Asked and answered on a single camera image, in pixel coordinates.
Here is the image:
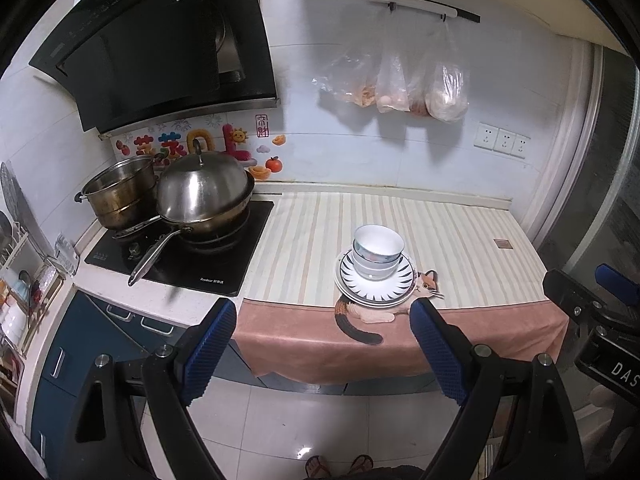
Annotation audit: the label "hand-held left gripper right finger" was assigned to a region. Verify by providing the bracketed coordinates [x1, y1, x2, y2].
[409, 297, 586, 480]

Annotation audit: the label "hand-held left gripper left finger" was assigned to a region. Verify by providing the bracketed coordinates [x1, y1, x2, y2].
[30, 297, 238, 480]

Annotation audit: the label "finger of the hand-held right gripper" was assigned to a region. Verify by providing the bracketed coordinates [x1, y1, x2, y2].
[595, 263, 640, 312]
[542, 269, 618, 331]

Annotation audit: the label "white floral plate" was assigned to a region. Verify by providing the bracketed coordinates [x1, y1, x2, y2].
[337, 285, 413, 310]
[334, 262, 416, 306]

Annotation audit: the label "blue leaf pattern plate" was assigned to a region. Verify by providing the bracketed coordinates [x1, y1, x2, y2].
[339, 250, 417, 301]

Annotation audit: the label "plain white bowl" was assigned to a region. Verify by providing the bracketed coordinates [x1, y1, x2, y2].
[351, 257, 401, 282]

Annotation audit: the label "white bowl blue pattern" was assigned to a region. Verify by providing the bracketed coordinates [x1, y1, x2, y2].
[352, 251, 402, 268]

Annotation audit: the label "white bowl dark rim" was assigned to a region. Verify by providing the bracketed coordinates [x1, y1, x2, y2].
[352, 225, 405, 263]

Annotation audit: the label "black gas stove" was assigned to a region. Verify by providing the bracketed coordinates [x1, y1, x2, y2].
[84, 200, 275, 297]

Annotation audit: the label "blue kitchen cabinet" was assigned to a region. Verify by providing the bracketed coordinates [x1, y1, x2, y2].
[30, 292, 441, 468]

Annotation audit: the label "steel wok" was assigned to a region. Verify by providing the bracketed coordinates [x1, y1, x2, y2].
[112, 180, 255, 288]

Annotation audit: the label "person's right foot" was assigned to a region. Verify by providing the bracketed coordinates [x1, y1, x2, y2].
[348, 454, 375, 477]

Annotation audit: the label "person's foot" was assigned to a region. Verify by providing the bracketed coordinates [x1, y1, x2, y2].
[305, 455, 334, 480]
[348, 454, 375, 477]

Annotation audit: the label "striped mat with cat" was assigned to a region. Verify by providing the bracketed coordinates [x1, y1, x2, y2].
[232, 191, 571, 386]

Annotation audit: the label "person's left foot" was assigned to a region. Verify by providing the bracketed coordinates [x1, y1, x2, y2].
[305, 455, 334, 480]

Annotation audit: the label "stainless steel wok lid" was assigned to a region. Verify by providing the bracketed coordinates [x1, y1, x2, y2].
[156, 140, 249, 223]

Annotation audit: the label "clear plastic container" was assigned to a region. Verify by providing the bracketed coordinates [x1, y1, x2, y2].
[54, 234, 81, 277]

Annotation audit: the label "stainless steel steamer pot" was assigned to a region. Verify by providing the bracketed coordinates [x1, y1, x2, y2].
[75, 155, 161, 231]

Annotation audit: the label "white dish rack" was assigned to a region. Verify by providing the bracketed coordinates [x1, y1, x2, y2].
[0, 220, 81, 411]

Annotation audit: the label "clear plastic bag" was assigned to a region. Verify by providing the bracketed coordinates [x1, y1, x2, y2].
[375, 50, 417, 114]
[422, 22, 470, 123]
[312, 45, 378, 108]

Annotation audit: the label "black range hood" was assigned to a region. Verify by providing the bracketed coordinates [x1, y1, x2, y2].
[28, 0, 279, 135]

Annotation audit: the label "colourful wall stickers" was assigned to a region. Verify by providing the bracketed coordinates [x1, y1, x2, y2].
[115, 114, 287, 181]

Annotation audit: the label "white wall hook rail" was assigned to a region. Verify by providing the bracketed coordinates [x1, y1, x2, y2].
[368, 0, 481, 24]

